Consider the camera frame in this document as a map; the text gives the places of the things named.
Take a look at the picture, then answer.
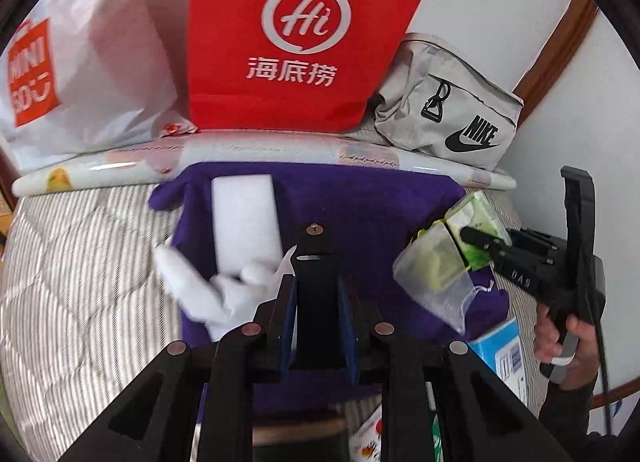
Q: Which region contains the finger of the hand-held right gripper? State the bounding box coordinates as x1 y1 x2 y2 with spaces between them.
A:
459 226 506 255

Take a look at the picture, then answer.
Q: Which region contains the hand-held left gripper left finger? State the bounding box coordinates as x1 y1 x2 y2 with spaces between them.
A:
60 274 298 462

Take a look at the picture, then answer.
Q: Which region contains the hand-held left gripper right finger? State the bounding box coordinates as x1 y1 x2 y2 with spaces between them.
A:
337 276 573 462

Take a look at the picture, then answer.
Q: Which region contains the black watch band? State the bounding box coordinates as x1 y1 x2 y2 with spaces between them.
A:
291 224 346 373

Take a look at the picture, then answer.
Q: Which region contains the blue cardboard box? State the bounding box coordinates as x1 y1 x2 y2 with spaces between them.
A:
467 317 531 408

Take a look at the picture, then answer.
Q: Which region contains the white glove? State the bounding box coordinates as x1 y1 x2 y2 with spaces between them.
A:
154 242 296 343

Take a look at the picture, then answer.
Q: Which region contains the white sponge block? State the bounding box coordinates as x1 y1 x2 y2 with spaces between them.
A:
211 174 286 277

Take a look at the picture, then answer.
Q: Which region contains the colourful small packet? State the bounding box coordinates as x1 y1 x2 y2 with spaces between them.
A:
348 404 386 462

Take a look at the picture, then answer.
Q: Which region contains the green white packet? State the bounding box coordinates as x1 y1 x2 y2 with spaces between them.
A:
430 412 446 462

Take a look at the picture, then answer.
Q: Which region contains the person's right forearm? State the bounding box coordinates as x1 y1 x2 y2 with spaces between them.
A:
537 377 640 462

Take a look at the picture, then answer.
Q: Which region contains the person's right hand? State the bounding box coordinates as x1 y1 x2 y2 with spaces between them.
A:
532 314 601 390

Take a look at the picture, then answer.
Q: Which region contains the purple cloth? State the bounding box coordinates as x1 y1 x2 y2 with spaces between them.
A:
148 162 512 423

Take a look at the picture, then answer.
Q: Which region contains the grey waist bag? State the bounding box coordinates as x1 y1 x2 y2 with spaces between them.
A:
372 32 525 173

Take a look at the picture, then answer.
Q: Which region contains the rolled printed paper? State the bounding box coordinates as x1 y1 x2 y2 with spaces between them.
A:
11 131 517 199

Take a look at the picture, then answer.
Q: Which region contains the striped mattress pad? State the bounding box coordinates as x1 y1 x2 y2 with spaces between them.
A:
0 182 551 462

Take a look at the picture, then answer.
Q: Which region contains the small red wrapper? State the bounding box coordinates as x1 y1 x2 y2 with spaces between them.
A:
161 118 198 139

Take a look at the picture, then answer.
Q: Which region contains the red paper bag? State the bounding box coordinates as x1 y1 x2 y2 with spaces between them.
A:
187 0 438 135

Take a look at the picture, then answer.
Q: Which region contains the white plastic shopping bag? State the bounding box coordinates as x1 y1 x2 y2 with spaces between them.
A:
0 0 193 175

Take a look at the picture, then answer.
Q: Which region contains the black cable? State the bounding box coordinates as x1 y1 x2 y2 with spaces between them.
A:
592 322 618 435

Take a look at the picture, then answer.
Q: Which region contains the brown wooden door frame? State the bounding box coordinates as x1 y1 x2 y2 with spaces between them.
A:
512 0 598 102

